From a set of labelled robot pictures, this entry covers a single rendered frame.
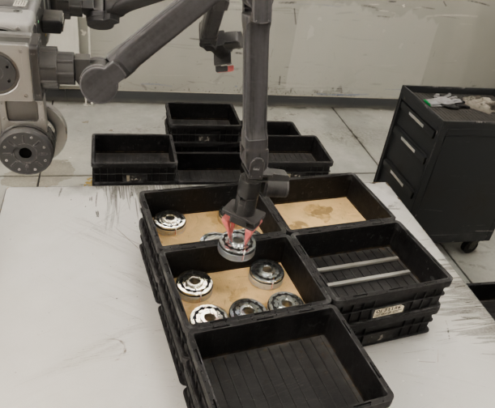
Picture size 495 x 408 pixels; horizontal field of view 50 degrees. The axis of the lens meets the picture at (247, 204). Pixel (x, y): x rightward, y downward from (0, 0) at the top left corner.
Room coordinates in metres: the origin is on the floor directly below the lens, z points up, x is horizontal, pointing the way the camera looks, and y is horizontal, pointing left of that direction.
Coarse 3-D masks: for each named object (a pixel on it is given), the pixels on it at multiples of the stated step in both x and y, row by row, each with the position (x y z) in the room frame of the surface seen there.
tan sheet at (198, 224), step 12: (192, 216) 1.45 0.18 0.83; (204, 216) 1.46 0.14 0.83; (216, 216) 1.47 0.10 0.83; (192, 228) 1.38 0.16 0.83; (204, 228) 1.39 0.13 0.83; (216, 228) 1.40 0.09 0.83; (240, 228) 1.42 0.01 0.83; (168, 240) 1.30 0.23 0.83; (180, 240) 1.31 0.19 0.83; (192, 240) 1.32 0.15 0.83
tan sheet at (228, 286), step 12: (216, 276) 1.17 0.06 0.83; (228, 276) 1.18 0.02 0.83; (240, 276) 1.19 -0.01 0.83; (288, 276) 1.22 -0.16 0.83; (216, 288) 1.12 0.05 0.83; (228, 288) 1.13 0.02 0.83; (240, 288) 1.13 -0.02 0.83; (252, 288) 1.14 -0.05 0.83; (276, 288) 1.16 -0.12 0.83; (288, 288) 1.17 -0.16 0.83; (216, 300) 1.07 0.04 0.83; (228, 300) 1.08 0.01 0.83; (264, 300) 1.10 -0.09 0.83
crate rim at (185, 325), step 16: (256, 240) 1.24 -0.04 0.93; (288, 240) 1.26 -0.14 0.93; (160, 256) 1.11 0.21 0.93; (176, 288) 0.99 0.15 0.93; (320, 288) 1.07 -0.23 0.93; (176, 304) 0.94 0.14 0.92; (304, 304) 1.00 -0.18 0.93; (320, 304) 1.01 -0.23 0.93; (224, 320) 0.91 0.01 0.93; (240, 320) 0.92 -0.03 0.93
